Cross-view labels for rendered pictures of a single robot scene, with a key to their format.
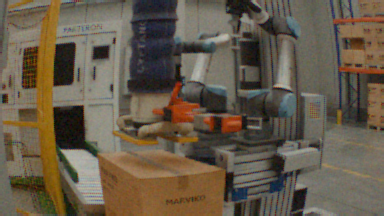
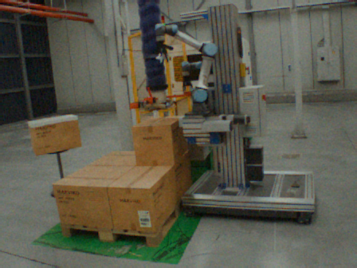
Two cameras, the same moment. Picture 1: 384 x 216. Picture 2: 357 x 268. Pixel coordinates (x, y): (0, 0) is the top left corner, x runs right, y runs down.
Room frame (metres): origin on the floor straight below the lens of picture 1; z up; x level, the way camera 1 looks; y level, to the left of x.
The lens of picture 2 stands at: (-0.11, -2.26, 1.42)
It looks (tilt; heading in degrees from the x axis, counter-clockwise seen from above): 11 degrees down; 45
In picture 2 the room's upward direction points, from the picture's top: 6 degrees counter-clockwise
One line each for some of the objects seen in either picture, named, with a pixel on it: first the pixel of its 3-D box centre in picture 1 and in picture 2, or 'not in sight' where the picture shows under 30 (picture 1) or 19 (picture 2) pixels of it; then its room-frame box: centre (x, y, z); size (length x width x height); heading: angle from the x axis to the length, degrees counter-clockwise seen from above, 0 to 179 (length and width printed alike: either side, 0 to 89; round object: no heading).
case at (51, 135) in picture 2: not in sight; (54, 133); (1.53, 1.66, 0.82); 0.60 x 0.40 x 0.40; 165
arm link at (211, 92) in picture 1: (215, 96); not in sight; (2.62, -0.13, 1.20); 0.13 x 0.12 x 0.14; 65
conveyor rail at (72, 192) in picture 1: (61, 175); not in sight; (3.32, 1.16, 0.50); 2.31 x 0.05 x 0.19; 27
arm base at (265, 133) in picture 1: (258, 127); (198, 106); (2.16, -0.31, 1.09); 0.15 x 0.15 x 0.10
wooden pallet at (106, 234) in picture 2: not in sight; (133, 207); (1.68, 0.31, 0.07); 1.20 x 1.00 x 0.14; 27
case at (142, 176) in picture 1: (155, 199); (161, 139); (2.08, 0.18, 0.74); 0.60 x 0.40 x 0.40; 30
